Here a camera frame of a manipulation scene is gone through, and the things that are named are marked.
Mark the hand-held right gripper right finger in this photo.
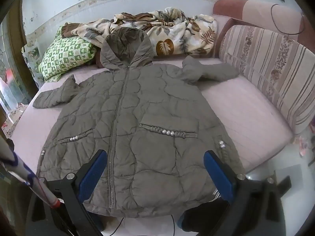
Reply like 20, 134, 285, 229
204, 150, 292, 236

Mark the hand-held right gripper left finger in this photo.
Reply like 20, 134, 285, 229
30, 149, 108, 236

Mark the grey quilted hooded jacket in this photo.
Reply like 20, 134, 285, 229
33, 27, 244, 218

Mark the white patterned rod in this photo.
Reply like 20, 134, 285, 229
0, 136, 74, 236

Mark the pink sofa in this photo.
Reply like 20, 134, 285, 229
10, 0, 315, 177

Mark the grey floor sheet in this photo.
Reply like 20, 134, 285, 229
271, 163, 310, 190

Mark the pink floral slipper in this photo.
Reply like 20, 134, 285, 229
293, 135, 313, 156

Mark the floral cloth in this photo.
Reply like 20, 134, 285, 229
0, 103, 28, 138

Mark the striped sofa back cushion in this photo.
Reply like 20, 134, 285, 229
219, 25, 315, 136

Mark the green patterned pillow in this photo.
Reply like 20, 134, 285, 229
38, 26, 97, 81

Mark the printed plastic bag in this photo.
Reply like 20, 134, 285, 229
22, 42, 41, 89

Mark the leaf print blanket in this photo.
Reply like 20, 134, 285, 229
61, 8, 218, 57

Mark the black floor cable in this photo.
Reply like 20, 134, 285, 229
108, 214, 176, 236

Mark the wooden door frame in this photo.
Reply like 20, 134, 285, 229
7, 0, 29, 99

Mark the thin black cable loop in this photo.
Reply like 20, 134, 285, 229
271, 4, 306, 35

